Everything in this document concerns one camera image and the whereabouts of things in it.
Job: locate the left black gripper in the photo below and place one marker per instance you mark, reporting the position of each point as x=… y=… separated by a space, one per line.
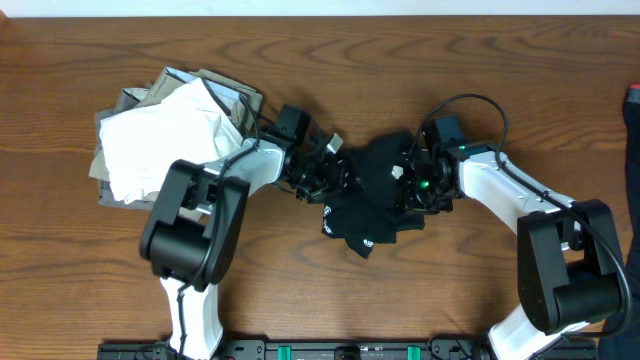
x=331 y=187

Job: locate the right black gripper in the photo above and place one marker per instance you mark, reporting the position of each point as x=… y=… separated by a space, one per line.
x=410 y=200

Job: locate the black t-shirt with logo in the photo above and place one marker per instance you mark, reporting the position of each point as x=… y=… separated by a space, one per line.
x=364 y=213

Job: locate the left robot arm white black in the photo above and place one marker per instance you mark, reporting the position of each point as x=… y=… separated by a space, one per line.
x=193 y=229

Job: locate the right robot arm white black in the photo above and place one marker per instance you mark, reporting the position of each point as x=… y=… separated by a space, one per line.
x=569 y=263

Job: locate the beige folded trousers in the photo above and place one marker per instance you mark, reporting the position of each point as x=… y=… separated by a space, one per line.
x=225 y=89

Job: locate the dark object red tip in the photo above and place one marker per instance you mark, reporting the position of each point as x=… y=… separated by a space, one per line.
x=626 y=345

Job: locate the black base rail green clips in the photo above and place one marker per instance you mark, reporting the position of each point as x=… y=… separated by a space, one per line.
x=436 y=349

